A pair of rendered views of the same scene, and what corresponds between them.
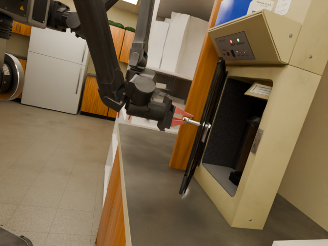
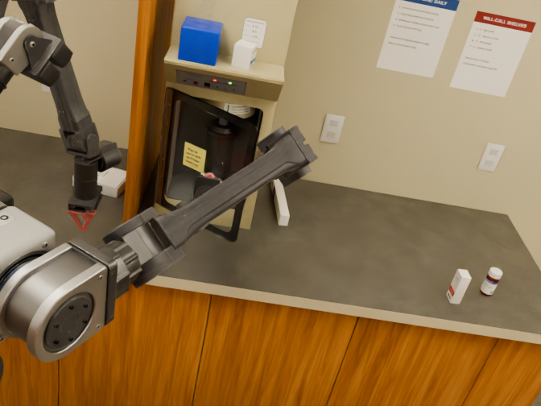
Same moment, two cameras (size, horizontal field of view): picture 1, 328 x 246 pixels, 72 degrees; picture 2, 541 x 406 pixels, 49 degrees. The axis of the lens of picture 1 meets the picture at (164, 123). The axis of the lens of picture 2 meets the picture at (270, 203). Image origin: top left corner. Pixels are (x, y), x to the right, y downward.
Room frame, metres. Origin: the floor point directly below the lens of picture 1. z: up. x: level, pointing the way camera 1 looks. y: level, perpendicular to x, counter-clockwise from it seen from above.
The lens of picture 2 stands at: (0.28, 1.34, 2.07)
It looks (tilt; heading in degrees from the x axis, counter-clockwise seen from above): 32 degrees down; 280
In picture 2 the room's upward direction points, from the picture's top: 13 degrees clockwise
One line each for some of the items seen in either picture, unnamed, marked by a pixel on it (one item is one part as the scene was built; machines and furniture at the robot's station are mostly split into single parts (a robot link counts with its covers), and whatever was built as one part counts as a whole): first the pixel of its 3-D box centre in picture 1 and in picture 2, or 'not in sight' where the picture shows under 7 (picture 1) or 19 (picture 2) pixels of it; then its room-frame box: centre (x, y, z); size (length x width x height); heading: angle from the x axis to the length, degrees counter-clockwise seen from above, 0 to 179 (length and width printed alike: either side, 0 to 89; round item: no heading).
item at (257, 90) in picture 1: (274, 93); (228, 97); (0.76, -0.32, 1.34); 0.18 x 0.18 x 0.05
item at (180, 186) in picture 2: (205, 123); (203, 167); (0.75, -0.13, 1.19); 0.30 x 0.01 x 0.40; 166
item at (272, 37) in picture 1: (240, 43); (223, 79); (0.74, -0.16, 1.46); 0.32 x 0.11 x 0.10; 16
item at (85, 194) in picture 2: not in sight; (85, 188); (0.95, 0.17, 1.21); 0.10 x 0.07 x 0.07; 106
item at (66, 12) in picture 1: (66, 18); not in sight; (1.10, 0.56, 1.45); 0.09 x 0.08 x 0.12; 166
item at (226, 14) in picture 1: (237, 16); (200, 40); (0.81, -0.14, 1.56); 0.10 x 0.10 x 0.09; 16
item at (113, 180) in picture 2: not in sight; (102, 179); (1.13, -0.25, 0.96); 0.16 x 0.12 x 0.04; 5
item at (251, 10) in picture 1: (258, 12); (244, 55); (0.69, -0.18, 1.54); 0.05 x 0.05 x 0.06; 1
